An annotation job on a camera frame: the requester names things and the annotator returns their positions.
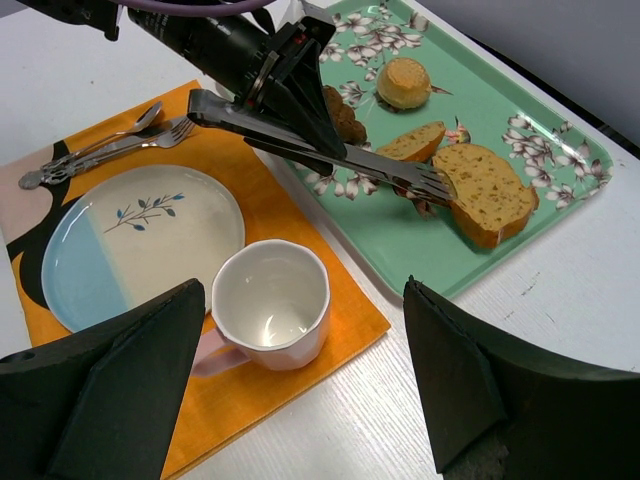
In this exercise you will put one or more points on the small yellow cake slice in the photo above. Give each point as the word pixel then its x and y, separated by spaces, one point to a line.
pixel 416 145

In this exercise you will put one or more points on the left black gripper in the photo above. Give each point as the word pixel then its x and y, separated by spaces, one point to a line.
pixel 277 74

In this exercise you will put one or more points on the large yellow cake slice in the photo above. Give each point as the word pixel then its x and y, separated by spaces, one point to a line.
pixel 485 195

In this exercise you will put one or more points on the silver fork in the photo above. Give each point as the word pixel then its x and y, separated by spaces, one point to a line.
pixel 178 132

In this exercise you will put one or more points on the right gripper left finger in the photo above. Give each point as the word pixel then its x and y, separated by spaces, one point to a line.
pixel 102 403

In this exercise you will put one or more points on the round yellow muffin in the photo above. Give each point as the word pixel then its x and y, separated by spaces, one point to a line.
pixel 404 83

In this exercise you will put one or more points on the orange cartoon placemat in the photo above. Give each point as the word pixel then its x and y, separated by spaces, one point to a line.
pixel 217 410

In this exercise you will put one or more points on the silver knife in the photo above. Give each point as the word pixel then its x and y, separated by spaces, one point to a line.
pixel 146 133

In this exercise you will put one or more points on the pink and white mug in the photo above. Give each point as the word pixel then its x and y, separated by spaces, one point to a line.
pixel 271 305

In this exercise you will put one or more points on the white and blue plate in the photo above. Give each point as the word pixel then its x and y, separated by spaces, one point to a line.
pixel 135 236

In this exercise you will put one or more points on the green floral tray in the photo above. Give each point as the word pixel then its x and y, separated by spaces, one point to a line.
pixel 484 114

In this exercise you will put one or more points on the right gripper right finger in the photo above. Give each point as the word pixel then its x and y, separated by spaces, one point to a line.
pixel 498 407

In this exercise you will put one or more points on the dark brown bread piece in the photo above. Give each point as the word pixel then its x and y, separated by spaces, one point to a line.
pixel 350 130

